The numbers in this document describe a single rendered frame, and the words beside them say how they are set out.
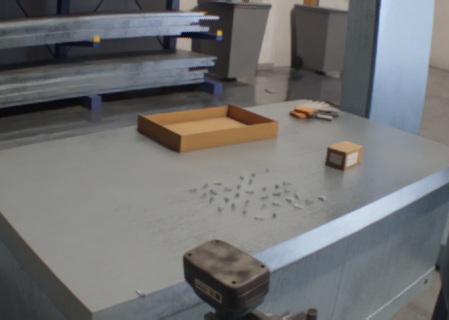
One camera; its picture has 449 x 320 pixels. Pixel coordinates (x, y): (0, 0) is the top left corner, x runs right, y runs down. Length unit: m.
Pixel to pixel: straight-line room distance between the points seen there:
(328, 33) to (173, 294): 6.56
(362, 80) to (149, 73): 2.89
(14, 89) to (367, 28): 3.07
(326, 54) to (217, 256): 6.83
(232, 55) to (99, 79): 1.88
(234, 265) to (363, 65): 2.12
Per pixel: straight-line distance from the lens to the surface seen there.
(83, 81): 4.92
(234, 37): 6.21
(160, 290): 1.04
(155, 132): 1.89
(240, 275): 0.71
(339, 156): 1.75
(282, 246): 1.24
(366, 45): 2.74
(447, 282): 0.42
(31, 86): 4.73
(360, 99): 2.79
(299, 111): 2.35
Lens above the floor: 1.22
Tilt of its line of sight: 19 degrees down
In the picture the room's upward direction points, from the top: 4 degrees clockwise
